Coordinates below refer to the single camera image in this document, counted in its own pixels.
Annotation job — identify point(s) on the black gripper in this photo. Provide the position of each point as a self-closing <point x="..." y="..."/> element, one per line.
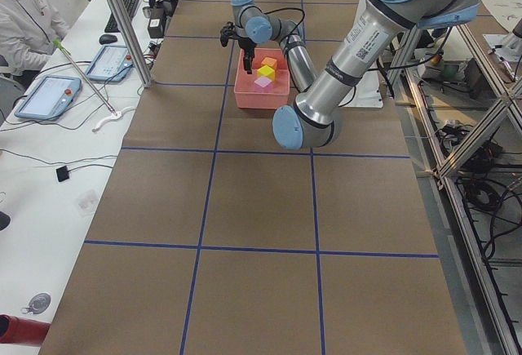
<point x="247" y="46"/>

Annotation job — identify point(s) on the orange foam block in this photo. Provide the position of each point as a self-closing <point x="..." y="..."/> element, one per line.
<point x="270" y="62"/>

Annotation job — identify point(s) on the yellow foam block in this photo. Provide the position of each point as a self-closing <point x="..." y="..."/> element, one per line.
<point x="266" y="71"/>

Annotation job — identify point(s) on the light pink foam block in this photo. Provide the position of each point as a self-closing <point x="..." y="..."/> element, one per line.
<point x="263" y="84"/>

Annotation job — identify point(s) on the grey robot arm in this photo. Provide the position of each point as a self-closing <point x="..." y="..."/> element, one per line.
<point x="314" y="119"/>

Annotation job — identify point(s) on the pink plastic bin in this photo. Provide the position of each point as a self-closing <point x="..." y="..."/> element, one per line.
<point x="247" y="98"/>

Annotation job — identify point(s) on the black box on desk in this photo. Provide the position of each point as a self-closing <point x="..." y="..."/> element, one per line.
<point x="156" y="23"/>

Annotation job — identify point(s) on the far blue teach pendant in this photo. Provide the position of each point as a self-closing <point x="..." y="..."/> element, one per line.
<point x="111" y="64"/>

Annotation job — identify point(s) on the blue teach pendant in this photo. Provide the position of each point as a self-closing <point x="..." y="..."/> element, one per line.
<point x="49" y="98"/>
<point x="111" y="64"/>

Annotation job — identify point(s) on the white curved hook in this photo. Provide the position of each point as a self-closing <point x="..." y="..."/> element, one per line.
<point x="112" y="118"/>

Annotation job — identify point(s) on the black computer mouse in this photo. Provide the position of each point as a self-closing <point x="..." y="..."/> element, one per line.
<point x="107" y="38"/>

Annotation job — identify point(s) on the green tipped metal rod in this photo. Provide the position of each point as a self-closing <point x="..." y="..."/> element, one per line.
<point x="82" y="75"/>

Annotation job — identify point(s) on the near blue teach pendant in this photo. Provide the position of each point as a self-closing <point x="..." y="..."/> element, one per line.
<point x="49" y="98"/>

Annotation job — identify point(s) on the person in white shirt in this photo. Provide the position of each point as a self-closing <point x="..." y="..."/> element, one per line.
<point x="28" y="31"/>

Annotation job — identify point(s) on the small black square device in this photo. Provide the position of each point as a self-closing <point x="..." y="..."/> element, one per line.
<point x="62" y="173"/>

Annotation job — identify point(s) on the round metal disc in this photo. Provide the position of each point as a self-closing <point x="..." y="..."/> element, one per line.
<point x="38" y="304"/>

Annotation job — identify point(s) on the red cylinder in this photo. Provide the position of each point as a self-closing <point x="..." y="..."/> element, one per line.
<point x="22" y="331"/>

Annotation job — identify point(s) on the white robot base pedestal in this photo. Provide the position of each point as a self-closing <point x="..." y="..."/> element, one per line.
<point x="366" y="94"/>

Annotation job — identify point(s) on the aluminium frame post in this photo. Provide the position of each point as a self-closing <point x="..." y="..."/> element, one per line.
<point x="123" y="20"/>

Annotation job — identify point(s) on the aluminium truss frame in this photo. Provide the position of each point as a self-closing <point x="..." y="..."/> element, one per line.
<point x="472" y="119"/>

